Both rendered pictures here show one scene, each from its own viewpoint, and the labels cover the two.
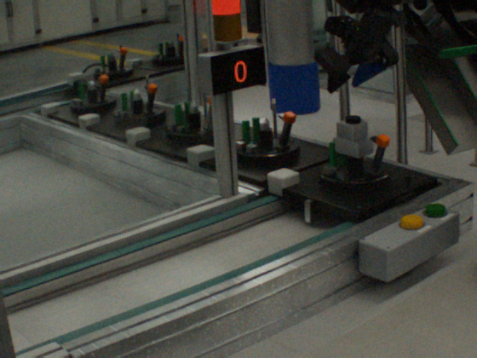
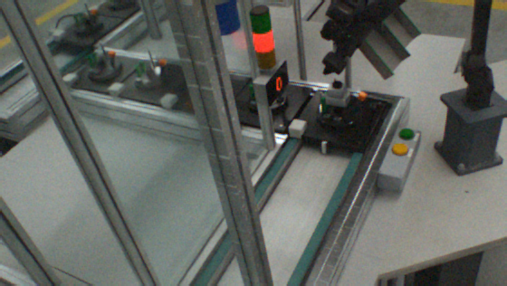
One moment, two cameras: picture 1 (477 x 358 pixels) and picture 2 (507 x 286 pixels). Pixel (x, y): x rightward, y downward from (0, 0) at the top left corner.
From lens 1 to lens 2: 0.72 m
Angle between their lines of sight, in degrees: 26
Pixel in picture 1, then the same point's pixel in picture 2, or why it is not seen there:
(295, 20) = not seen: outside the picture
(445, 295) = (429, 186)
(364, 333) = (405, 231)
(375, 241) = (388, 171)
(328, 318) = (375, 223)
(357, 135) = (342, 94)
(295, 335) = (367, 243)
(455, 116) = (380, 49)
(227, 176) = (271, 139)
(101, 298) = not seen: hidden behind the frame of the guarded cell
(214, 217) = (273, 168)
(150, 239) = not seen: hidden behind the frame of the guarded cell
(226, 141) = (269, 121)
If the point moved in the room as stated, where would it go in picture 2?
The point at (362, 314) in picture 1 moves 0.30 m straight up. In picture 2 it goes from (392, 215) to (397, 132)
